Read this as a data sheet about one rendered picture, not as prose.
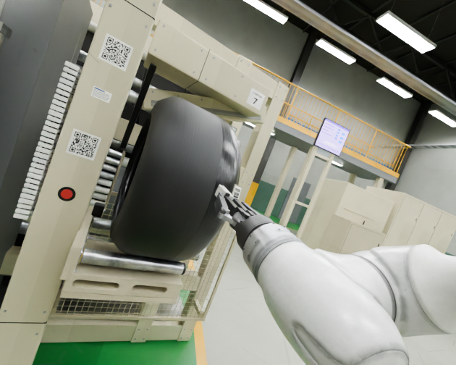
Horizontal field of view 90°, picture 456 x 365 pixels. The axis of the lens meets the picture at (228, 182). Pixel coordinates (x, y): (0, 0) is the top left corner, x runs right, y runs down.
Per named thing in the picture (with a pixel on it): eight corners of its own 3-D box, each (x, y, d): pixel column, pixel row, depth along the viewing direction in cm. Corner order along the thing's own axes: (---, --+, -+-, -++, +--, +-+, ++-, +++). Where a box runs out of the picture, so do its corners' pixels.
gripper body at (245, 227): (292, 229, 40) (266, 206, 48) (255, 219, 36) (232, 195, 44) (273, 265, 41) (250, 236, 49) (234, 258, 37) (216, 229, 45)
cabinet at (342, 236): (326, 279, 442) (352, 221, 436) (310, 266, 496) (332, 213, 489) (361, 290, 465) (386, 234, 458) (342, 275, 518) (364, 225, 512)
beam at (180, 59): (147, 51, 93) (160, 16, 92) (142, 66, 115) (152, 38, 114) (261, 116, 121) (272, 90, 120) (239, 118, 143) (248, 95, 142)
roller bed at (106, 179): (57, 200, 102) (79, 137, 100) (64, 192, 115) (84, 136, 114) (105, 211, 111) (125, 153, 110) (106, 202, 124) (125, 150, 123)
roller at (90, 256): (79, 250, 72) (74, 264, 69) (82, 245, 70) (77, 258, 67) (181, 265, 89) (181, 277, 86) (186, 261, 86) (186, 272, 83)
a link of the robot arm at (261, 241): (275, 234, 30) (255, 214, 36) (245, 289, 32) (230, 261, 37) (319, 245, 35) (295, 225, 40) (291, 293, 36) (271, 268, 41)
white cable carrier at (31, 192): (12, 217, 66) (65, 60, 63) (19, 211, 70) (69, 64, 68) (31, 221, 68) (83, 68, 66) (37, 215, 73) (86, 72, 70)
